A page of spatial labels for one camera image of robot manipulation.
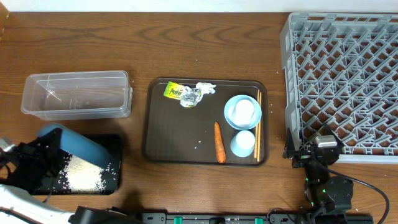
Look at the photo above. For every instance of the pile of white rice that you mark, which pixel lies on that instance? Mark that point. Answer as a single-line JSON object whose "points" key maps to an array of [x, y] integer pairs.
{"points": [[83, 176]]}

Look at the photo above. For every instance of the orange carrot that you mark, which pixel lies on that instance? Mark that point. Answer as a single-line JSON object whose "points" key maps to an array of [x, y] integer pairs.
{"points": [[219, 146]]}

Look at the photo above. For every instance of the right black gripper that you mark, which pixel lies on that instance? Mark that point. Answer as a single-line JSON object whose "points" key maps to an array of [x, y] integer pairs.
{"points": [[302, 156]]}

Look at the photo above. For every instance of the dark brown serving tray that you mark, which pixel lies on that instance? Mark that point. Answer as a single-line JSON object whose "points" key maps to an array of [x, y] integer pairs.
{"points": [[175, 134]]}

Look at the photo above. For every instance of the light blue cup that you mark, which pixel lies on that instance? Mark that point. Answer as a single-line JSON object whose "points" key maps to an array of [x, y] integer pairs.
{"points": [[242, 145]]}

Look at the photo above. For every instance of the light blue bowl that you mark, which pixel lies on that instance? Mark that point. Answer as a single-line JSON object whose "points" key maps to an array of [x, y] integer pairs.
{"points": [[229, 111]]}

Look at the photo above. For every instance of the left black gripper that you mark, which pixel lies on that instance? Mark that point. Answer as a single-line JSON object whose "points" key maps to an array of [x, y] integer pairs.
{"points": [[33, 155]]}

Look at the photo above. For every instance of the white cup in bowl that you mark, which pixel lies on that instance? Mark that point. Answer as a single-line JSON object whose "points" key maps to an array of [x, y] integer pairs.
{"points": [[243, 112]]}

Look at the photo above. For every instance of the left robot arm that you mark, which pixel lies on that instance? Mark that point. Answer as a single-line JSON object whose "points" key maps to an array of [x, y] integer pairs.
{"points": [[18, 205]]}

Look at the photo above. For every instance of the black plastic tray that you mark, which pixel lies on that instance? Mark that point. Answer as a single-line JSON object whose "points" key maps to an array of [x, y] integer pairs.
{"points": [[110, 174]]}

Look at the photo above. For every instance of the yellow foil snack wrapper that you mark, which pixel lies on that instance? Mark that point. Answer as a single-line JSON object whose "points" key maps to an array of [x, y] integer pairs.
{"points": [[188, 97]]}

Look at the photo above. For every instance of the dark blue plate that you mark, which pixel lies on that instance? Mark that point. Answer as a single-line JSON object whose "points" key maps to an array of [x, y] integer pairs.
{"points": [[78, 145]]}

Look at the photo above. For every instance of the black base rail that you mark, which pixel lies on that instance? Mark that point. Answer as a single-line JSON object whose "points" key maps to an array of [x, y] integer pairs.
{"points": [[272, 218]]}

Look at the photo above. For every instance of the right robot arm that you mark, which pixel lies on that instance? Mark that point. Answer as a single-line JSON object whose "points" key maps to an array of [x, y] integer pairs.
{"points": [[330, 196]]}

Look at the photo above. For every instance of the wooden chopstick right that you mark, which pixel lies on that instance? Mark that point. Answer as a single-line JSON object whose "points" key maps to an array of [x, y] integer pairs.
{"points": [[259, 130]]}

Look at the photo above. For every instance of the clear plastic bin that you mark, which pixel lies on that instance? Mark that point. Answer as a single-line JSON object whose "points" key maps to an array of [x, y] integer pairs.
{"points": [[77, 95]]}

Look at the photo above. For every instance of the grey dishwasher rack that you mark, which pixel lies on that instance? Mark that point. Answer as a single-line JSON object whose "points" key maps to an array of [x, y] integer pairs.
{"points": [[341, 70]]}

